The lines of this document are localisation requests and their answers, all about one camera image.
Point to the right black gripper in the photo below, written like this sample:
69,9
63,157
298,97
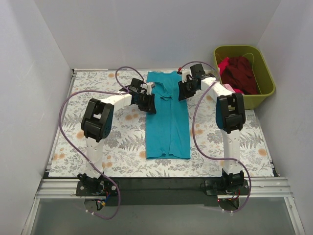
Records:
183,90

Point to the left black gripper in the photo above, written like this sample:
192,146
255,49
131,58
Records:
148,104

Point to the teal t shirt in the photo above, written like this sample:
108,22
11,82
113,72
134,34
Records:
167,132

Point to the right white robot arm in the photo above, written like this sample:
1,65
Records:
230,118

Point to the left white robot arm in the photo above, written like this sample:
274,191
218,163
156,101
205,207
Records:
97,124

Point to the pink garment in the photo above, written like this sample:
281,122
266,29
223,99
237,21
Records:
232,89

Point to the floral table mat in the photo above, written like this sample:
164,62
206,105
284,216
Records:
124,149

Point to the dark red garment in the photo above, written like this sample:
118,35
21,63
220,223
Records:
238,73

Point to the green plastic bin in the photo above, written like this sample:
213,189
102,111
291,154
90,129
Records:
264,82

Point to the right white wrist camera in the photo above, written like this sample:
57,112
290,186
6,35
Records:
185,75

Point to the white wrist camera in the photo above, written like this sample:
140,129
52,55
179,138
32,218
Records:
147,87
185,75

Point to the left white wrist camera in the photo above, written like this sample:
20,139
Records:
147,87

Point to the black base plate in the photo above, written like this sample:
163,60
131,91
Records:
174,197

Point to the aluminium frame rail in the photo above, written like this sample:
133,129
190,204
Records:
258,187

